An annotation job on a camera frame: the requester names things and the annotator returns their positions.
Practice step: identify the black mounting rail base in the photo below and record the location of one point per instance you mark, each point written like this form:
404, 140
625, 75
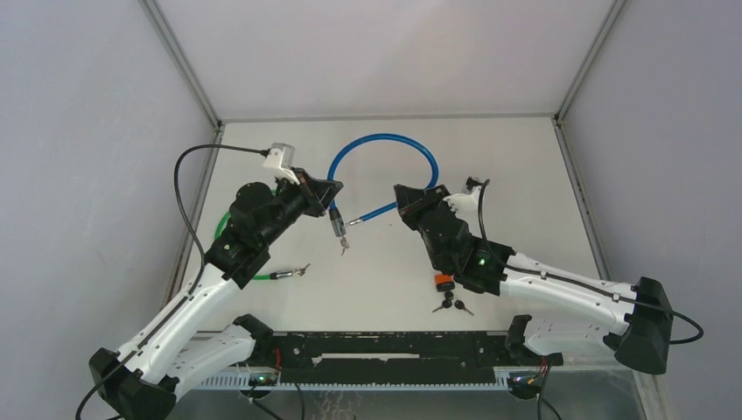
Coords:
282, 352

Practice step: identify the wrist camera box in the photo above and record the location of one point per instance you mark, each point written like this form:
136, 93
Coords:
468, 199
278, 162

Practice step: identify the orange black padlock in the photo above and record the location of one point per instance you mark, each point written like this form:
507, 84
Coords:
444, 283

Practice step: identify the white slotted cable duct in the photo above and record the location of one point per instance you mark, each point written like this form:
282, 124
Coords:
385, 378

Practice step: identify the silver keys of blue lock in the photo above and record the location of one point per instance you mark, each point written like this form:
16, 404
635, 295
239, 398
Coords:
344, 244

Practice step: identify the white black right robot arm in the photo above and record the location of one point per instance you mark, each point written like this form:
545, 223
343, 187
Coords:
631, 321

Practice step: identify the green cable lock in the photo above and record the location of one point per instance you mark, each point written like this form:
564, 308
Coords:
240, 252

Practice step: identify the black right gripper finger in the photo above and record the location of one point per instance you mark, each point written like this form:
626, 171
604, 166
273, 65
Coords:
414, 198
411, 217

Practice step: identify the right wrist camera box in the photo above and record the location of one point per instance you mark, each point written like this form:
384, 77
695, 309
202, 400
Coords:
468, 199

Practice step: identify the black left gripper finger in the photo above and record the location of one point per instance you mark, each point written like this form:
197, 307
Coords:
324, 193
304, 179

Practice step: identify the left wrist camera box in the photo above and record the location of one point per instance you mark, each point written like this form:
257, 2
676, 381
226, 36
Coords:
278, 162

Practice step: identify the blue cable lock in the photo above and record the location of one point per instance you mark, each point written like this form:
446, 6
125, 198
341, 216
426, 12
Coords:
371, 166

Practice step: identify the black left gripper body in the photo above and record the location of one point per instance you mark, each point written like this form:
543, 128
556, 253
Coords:
290, 203

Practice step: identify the black head padlock keys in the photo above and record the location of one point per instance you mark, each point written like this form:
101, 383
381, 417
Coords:
449, 301

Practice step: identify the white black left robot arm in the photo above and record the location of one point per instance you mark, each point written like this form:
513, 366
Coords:
145, 377

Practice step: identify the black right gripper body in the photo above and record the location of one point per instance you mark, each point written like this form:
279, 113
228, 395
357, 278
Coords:
440, 264

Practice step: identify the silver keys of green lock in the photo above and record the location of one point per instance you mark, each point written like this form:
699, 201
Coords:
299, 272

